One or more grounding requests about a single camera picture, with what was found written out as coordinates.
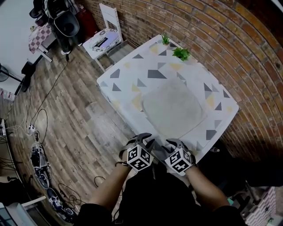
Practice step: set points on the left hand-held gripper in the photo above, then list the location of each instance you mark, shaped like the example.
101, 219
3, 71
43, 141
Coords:
139, 157

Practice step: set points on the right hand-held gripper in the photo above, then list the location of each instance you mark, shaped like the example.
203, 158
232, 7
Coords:
179, 162

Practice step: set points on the grey cloth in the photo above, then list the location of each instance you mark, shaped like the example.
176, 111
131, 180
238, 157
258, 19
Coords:
174, 108

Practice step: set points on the person's right forearm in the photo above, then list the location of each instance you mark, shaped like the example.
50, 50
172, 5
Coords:
205, 189

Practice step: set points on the person's left forearm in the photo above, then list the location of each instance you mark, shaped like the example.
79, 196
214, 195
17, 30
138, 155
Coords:
110, 187

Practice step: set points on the clear bottle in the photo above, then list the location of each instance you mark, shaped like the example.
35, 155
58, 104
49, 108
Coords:
215, 150

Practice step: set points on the person's black clothing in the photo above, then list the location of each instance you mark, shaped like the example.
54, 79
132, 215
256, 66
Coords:
159, 198

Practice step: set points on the table with triangle-patterned cloth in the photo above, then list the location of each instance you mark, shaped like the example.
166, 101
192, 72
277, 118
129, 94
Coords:
130, 75

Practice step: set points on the teal box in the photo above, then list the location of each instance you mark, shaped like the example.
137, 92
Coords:
230, 200

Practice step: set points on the leafy green potted plant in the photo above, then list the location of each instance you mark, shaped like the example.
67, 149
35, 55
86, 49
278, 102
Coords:
181, 54

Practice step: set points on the spiky green potted plant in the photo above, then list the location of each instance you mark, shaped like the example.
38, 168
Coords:
165, 39

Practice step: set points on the dark blue handheld device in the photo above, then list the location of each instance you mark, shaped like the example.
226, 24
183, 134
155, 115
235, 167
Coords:
43, 178
68, 214
54, 198

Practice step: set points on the black remote control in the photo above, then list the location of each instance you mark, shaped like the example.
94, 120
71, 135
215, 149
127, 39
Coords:
102, 42

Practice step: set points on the pink checkered cloth table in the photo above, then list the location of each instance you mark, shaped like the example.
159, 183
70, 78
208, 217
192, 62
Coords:
42, 36
263, 207

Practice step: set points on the grey handheld device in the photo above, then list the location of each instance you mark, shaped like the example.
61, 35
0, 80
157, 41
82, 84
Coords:
37, 156

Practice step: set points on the patterned chair cushion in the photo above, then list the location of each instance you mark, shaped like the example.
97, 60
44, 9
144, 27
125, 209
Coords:
104, 36

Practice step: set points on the white power strip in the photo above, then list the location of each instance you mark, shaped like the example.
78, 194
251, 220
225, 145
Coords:
32, 128

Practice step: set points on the white wooden chair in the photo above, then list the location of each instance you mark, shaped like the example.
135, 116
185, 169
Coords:
110, 15

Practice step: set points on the red gas cylinder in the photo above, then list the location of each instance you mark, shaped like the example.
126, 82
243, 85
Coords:
88, 22

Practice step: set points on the black standing fan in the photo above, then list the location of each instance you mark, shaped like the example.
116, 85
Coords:
25, 85

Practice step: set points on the black metal rack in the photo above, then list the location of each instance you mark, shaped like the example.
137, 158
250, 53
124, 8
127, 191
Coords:
8, 162

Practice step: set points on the small black box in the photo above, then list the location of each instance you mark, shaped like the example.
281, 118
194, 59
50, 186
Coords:
28, 67

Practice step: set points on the white canister red label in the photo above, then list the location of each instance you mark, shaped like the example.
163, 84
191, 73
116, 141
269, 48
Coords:
5, 95

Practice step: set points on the white furniture frame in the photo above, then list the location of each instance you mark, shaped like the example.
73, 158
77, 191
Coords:
15, 212

